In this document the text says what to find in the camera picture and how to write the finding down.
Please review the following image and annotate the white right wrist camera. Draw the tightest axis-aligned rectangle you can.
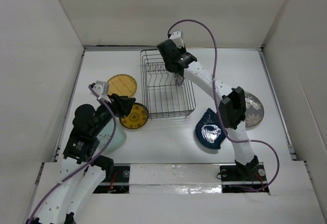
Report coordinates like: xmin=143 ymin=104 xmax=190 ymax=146
xmin=169 ymin=31 xmax=185 ymax=49

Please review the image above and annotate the dark blue leaf plate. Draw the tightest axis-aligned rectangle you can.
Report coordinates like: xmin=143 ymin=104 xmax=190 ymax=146
xmin=195 ymin=108 xmax=226 ymax=150

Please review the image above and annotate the yellow plate brown rim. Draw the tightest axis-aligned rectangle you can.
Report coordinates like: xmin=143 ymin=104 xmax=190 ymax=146
xmin=120 ymin=103 xmax=149 ymax=130

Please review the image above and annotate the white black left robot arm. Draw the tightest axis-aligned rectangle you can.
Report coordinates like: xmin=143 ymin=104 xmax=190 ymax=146
xmin=26 ymin=94 xmax=136 ymax=223

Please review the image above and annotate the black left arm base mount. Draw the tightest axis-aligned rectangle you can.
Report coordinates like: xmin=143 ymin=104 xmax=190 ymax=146
xmin=102 ymin=164 xmax=130 ymax=194

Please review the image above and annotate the round woven bamboo tray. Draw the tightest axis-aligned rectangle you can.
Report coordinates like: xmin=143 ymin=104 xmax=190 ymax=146
xmin=107 ymin=74 xmax=137 ymax=97

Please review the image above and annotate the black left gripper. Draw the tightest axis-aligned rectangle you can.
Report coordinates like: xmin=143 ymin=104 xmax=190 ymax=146
xmin=92 ymin=92 xmax=135 ymax=135

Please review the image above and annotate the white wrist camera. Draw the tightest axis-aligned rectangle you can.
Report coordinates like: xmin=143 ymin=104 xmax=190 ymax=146
xmin=89 ymin=81 xmax=110 ymax=102
xmin=169 ymin=31 xmax=185 ymax=49

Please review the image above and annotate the grey wire dish rack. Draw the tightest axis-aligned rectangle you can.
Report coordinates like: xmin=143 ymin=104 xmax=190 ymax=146
xmin=140 ymin=49 xmax=196 ymax=119

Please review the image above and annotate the grey deer pattern plate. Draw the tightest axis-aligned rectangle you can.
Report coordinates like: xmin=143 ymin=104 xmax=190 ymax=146
xmin=245 ymin=92 xmax=265 ymax=128

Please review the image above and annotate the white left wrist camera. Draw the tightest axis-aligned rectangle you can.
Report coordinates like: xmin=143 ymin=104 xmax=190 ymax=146
xmin=89 ymin=81 xmax=110 ymax=102

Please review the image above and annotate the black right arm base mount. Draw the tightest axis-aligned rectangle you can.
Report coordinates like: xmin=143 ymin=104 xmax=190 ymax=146
xmin=220 ymin=164 xmax=267 ymax=184

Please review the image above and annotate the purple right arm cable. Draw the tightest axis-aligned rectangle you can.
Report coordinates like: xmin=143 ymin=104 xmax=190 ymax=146
xmin=167 ymin=19 xmax=279 ymax=193

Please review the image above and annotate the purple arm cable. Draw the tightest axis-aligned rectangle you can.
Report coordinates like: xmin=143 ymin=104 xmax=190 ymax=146
xmin=27 ymin=85 xmax=118 ymax=223
xmin=167 ymin=19 xmax=279 ymax=193

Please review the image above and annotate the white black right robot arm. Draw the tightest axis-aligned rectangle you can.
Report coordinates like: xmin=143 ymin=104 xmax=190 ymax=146
xmin=157 ymin=39 xmax=259 ymax=180

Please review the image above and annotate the blue floral white plate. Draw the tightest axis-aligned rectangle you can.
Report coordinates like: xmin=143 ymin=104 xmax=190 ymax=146
xmin=174 ymin=73 xmax=184 ymax=87

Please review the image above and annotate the light teal berry plate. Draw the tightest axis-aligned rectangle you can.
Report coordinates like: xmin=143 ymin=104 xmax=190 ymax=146
xmin=97 ymin=118 xmax=127 ymax=154

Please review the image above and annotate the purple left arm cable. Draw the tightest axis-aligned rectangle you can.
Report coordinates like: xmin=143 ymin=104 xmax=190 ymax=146
xmin=27 ymin=85 xmax=118 ymax=223

